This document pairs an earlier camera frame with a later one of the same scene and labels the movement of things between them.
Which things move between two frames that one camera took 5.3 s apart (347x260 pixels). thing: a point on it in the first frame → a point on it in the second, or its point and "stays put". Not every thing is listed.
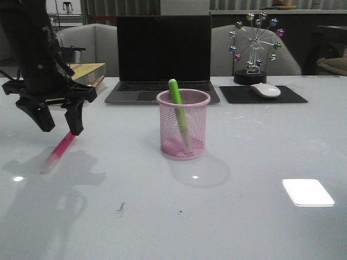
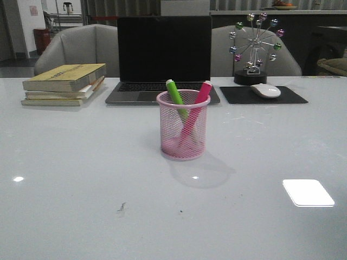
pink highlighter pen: x=58 y=154 → x=198 y=105
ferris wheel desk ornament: x=252 y=43 stays put
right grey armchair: x=236 y=47 stays put
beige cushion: x=338 y=65 stays put
